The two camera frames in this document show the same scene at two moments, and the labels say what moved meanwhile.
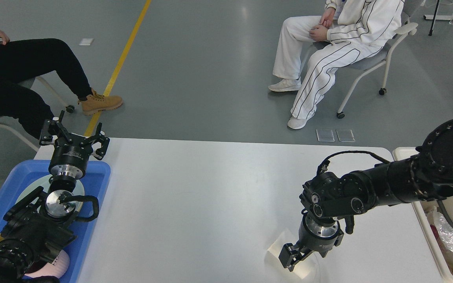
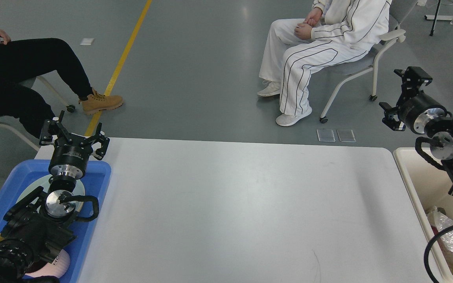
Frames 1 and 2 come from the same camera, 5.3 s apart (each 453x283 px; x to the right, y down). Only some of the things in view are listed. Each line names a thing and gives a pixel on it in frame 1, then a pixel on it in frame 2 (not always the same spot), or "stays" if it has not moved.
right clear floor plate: x=345 y=135 stays
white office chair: x=408 y=27 -> x=398 y=11
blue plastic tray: x=96 y=182 stays
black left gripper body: x=70 y=157 stays
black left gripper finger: x=53 y=131 stays
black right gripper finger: x=290 y=254 -> x=392 y=121
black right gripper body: x=319 y=236 -> x=416 y=111
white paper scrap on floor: x=86 y=41 stays
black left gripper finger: x=100 y=137 stays
